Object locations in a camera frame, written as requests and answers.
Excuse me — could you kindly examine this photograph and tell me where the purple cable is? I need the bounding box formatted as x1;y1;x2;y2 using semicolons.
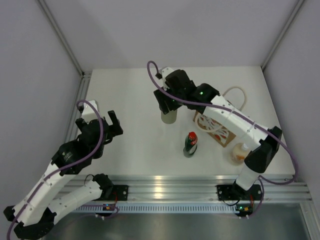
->
7;99;120;240
146;60;300;216

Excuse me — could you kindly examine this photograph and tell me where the slotted cable duct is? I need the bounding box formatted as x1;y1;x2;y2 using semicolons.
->
74;203;241;214

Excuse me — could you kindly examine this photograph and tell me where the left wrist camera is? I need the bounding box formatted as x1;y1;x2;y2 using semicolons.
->
76;100;99;124

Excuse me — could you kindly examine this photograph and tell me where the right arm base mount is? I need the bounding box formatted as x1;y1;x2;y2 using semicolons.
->
216;184;241;202

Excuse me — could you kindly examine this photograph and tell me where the aluminium rail frame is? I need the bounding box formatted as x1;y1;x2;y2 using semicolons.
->
56;66;312;203

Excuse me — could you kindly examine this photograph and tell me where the dark sauce bottle red cap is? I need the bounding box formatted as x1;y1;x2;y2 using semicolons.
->
183;131;198;158

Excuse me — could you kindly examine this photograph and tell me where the aluminium frame post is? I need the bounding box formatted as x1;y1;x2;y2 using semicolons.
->
35;0;84;77
260;0;307;72

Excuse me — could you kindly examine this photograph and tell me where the right aluminium frame post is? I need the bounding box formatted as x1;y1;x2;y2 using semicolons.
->
260;0;307;72

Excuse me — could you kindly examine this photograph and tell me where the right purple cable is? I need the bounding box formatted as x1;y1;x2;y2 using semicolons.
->
146;60;300;216

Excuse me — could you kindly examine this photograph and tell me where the cream squeeze bottle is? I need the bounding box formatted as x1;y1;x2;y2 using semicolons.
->
230;143;250;165

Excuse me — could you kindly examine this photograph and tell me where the left aluminium frame post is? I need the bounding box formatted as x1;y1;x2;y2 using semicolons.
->
35;0;84;77

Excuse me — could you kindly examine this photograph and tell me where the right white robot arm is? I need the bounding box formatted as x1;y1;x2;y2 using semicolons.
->
154;67;282;200

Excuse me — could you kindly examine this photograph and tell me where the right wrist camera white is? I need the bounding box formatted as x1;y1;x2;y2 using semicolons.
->
155;67;175;80

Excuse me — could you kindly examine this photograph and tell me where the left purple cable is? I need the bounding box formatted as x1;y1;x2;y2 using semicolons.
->
7;99;120;240

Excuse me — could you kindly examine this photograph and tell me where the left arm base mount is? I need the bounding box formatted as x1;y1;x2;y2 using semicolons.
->
98;184;129;202

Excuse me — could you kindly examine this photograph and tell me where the burlap canvas bag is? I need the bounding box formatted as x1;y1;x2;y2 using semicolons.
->
193;86;248;148

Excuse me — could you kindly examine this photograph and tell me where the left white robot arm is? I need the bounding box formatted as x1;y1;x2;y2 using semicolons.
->
3;110;123;240

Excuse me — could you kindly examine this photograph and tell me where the white jar with lid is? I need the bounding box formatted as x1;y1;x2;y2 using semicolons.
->
160;109;178;125

